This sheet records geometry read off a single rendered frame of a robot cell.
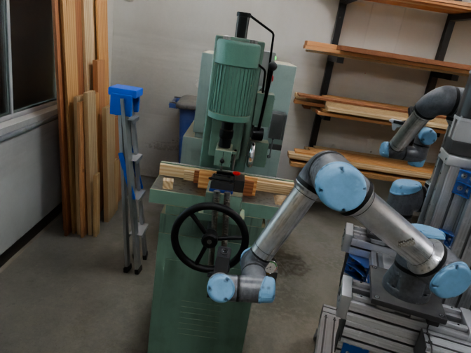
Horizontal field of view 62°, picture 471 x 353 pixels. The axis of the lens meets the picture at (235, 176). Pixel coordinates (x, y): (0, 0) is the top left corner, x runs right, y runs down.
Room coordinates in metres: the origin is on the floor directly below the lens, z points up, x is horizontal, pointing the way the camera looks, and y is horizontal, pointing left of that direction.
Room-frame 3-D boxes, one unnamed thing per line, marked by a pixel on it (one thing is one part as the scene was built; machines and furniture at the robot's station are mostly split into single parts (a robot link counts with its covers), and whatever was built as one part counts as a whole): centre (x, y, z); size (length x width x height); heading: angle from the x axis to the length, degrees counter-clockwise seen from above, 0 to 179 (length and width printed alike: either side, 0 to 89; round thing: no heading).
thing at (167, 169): (1.66, 0.04, 0.93); 0.60 x 0.02 x 0.05; 91
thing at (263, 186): (1.64, -0.06, 0.92); 0.56 x 0.02 x 0.04; 91
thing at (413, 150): (1.89, -0.84, 1.12); 0.11 x 0.08 x 0.11; 90
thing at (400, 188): (1.62, -0.74, 0.98); 0.13 x 0.12 x 0.14; 90
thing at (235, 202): (1.44, 0.03, 0.92); 0.15 x 0.13 x 0.09; 91
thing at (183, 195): (1.53, 0.03, 0.87); 0.61 x 0.30 x 0.06; 91
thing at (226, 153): (1.66, 0.06, 1.03); 0.14 x 0.07 x 0.09; 1
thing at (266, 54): (1.96, -0.07, 1.40); 0.10 x 0.06 x 0.16; 1
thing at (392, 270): (1.14, -0.61, 0.87); 0.15 x 0.15 x 0.10
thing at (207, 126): (1.93, 0.08, 1.16); 0.22 x 0.22 x 0.72; 1
